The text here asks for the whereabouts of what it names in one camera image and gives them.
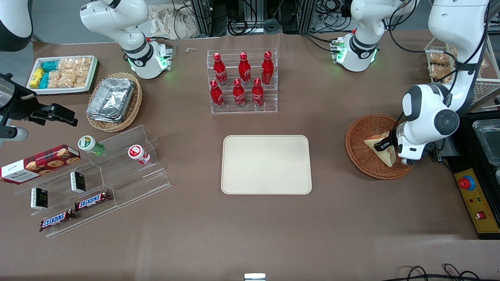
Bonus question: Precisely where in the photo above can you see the yellow snack pack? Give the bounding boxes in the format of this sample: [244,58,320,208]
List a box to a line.
[30,67,44,89]

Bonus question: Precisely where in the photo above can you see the red lid drink bottle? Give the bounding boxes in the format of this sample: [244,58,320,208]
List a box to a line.
[128,145,151,165]

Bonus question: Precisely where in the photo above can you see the triangular sandwich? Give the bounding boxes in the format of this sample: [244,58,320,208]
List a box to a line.
[364,132,397,167]

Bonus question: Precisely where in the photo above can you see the clear fried snack pack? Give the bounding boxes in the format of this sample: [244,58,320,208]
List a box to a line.
[428,52,450,65]
[429,64,455,83]

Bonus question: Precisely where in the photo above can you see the white rectangular snack tray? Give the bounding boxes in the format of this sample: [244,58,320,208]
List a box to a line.
[27,55,98,95]

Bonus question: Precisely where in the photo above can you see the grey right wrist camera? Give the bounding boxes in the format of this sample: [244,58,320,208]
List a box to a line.
[0,126,29,143]

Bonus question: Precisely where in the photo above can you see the clear plastic container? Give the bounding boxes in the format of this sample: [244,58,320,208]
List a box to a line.
[472,119,500,167]

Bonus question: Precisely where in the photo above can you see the black floor cables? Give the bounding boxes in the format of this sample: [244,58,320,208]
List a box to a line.
[391,263,485,281]

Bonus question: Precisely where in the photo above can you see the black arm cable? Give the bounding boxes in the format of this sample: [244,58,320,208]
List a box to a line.
[386,6,462,85]

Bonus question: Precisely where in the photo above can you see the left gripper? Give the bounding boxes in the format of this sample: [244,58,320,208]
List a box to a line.
[373,129,425,161]

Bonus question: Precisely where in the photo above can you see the black cable bundle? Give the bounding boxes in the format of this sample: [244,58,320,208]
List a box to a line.
[227,12,284,36]

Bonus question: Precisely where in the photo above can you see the aluminium frame rack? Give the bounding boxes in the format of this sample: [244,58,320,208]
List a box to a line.
[191,0,313,37]

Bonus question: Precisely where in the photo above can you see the red cola bottle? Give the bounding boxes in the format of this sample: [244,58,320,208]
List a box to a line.
[238,52,252,86]
[261,51,274,85]
[233,78,246,108]
[213,53,228,87]
[210,80,226,110]
[252,78,264,108]

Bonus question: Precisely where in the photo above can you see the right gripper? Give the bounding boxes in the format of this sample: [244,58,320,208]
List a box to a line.
[0,73,79,127]

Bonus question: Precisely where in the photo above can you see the aluminium foil container stack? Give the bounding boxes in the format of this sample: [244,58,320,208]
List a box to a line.
[87,78,135,123]

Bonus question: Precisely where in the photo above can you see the clear acrylic bottle rack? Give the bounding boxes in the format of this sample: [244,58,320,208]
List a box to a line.
[207,48,278,114]

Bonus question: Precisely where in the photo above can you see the green lid drink bottle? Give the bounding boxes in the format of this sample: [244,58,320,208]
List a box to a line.
[77,135,105,156]

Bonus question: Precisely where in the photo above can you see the Snickers chocolate bar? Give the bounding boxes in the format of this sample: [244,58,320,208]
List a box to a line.
[74,190,113,212]
[39,209,77,233]

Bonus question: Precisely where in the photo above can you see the red tartan cookie box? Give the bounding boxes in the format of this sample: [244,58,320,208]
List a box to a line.
[0,144,81,185]

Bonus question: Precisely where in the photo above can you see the beige crumpled cloth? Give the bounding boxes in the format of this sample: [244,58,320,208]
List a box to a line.
[146,3,200,39]

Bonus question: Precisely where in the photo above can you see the clear acrylic stepped shelf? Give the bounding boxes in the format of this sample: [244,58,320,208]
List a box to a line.
[15,125,172,238]

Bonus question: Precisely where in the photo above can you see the black yellow control box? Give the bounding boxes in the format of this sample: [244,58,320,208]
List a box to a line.
[445,111,500,239]

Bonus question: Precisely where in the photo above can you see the white wire rack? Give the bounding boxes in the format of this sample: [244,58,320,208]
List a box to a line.
[424,35,500,105]

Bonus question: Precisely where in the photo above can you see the black base cables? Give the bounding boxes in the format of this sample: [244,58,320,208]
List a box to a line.
[300,31,341,53]

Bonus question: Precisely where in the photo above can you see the round brown wicker basket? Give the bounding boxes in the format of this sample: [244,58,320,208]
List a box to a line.
[345,114,415,180]

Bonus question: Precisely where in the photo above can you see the oval light wicker basket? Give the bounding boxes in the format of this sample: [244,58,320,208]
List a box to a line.
[86,72,143,132]

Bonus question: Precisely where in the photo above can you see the beige plastic tray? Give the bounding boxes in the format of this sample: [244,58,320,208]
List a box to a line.
[221,135,313,195]

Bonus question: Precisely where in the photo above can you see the small black carton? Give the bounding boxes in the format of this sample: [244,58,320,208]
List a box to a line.
[30,188,48,210]
[70,171,86,194]

